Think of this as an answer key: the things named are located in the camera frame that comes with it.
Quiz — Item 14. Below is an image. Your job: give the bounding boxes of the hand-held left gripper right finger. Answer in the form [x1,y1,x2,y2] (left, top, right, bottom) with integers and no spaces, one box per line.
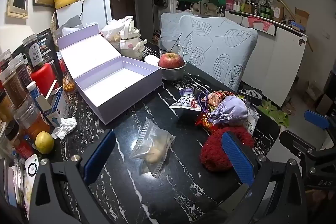
[218,132,307,224]

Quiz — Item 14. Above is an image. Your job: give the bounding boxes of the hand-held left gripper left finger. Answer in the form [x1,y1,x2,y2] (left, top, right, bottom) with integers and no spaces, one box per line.
[29,130,117,224]

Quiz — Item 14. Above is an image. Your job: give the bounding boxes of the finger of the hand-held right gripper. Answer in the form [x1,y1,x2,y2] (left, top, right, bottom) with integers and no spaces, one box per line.
[279,130,324,161]
[304,109,336,135]

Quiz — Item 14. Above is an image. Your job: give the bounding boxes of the red fuzzy scrunchie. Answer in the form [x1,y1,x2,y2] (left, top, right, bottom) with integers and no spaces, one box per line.
[200,126,255,173]

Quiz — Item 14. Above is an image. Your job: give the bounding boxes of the white printed foil bag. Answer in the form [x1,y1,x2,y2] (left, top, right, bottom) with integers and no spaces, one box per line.
[243,102,260,136]

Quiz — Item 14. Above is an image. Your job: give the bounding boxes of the purple drawstring pouch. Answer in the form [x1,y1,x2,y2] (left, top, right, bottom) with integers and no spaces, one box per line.
[198,90,248,126]

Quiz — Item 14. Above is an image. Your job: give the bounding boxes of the clear zip bag of food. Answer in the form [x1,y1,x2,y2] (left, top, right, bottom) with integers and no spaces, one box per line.
[130,118,176,178]

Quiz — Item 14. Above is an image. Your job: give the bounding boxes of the purple gift box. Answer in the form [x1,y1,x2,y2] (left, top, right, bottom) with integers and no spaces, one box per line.
[56,24,163,125]

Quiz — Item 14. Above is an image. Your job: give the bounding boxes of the white purple snack packet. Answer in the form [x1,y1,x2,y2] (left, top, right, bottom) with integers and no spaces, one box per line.
[169,87,208,112]

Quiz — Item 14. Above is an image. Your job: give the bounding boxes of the green slippers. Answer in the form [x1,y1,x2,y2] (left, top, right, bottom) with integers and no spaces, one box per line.
[259,98,290,128]

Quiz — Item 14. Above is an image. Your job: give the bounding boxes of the crumpled white tissue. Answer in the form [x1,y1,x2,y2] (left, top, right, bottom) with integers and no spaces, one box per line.
[51,117,77,140]

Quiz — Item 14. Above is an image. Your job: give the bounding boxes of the yellow green lemon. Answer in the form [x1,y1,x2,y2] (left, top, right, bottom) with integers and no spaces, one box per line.
[35,132,55,154]

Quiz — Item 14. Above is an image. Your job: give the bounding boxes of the blue white carton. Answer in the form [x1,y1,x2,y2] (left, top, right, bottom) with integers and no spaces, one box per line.
[35,86,71,128]

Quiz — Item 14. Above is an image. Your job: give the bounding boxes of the black white striped box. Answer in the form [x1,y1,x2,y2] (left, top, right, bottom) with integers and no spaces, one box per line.
[240,88,263,106]

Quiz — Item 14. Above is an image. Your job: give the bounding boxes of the white counter cabinet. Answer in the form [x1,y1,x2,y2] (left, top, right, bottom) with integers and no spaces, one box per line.
[225,9,307,109]

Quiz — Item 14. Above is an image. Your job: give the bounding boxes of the jar of orange contents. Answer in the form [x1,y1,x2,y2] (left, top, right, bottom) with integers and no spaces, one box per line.
[14,101,50,138]

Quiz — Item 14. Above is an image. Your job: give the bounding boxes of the bag of orange snacks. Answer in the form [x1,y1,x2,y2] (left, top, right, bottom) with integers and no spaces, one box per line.
[62,73,76,92]

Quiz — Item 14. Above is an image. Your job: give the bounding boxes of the small black lid jar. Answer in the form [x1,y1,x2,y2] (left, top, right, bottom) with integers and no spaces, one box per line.
[5,120,34,159]

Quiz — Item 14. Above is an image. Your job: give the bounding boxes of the blue tube with white cap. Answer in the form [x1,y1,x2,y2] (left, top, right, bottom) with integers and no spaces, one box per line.
[26,81,42,102]

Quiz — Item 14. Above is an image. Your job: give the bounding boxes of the red box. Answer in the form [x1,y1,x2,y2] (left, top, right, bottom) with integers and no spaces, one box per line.
[31,63,63,97]

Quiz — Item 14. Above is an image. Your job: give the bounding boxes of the cardboard box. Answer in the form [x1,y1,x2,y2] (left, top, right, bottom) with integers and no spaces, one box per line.
[291,7,310,31]

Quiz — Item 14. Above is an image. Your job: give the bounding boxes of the metal bowl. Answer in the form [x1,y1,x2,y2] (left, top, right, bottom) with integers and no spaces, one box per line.
[157,60,187,81]

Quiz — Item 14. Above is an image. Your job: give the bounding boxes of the clear jar with screw lid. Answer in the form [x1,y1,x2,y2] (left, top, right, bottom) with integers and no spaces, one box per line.
[8,53,33,90]
[0,65,28,109]
[0,49,13,69]

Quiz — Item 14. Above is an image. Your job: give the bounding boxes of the white cylindrical roll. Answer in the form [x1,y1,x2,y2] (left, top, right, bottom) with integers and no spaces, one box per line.
[144,55,160,65]

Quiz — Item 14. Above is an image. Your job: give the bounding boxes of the leaf pattern covered chair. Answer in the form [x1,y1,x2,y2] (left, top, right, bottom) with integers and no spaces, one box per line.
[178,15,259,93]
[160,12,195,38]

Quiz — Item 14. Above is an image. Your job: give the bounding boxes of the pink cloth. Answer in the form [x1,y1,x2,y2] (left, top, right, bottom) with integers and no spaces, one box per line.
[248,16,276,30]

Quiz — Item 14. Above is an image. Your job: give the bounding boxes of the white cartoon water bottle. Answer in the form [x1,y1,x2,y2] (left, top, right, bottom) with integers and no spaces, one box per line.
[119,20,148,60]

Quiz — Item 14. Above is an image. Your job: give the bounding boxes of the red apple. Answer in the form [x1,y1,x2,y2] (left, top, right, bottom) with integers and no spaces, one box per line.
[159,53,184,69]

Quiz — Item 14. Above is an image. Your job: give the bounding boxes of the tall dark label jar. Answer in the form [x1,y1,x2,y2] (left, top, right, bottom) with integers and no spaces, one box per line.
[22,33,45,69]

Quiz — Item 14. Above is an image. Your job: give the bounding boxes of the row of bottles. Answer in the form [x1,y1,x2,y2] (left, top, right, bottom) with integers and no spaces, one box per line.
[226,0,285,21]

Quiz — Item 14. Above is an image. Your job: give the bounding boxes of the black printed pouch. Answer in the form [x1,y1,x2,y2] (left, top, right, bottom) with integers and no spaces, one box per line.
[12,28,63,75]

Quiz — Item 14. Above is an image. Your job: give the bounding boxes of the plastic bag of food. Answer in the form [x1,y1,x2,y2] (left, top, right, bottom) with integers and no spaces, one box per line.
[101,15,134,42]

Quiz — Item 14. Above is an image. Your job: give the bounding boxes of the glass mug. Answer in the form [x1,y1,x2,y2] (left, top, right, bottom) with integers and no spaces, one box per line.
[158,36,185,59]

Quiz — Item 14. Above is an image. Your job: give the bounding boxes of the grey bag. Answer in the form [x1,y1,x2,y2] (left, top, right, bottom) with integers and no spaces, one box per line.
[56,15,84,30]

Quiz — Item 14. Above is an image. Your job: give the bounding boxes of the white refrigerator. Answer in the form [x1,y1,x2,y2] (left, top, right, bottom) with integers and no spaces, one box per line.
[56,0,112,30]

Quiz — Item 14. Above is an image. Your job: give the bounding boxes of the beige tote bags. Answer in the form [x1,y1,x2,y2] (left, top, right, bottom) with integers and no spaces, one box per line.
[202,2,223,16]

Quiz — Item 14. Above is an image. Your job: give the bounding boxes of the brown door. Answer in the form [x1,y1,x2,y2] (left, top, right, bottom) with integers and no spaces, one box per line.
[104,0,135,21]

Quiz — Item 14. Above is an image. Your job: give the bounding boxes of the white card with camera icon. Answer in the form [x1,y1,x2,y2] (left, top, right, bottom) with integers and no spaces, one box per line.
[24,153,40,177]

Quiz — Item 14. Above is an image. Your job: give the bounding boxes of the wall intercom panel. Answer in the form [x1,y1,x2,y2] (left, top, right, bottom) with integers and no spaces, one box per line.
[7,0,29,19]

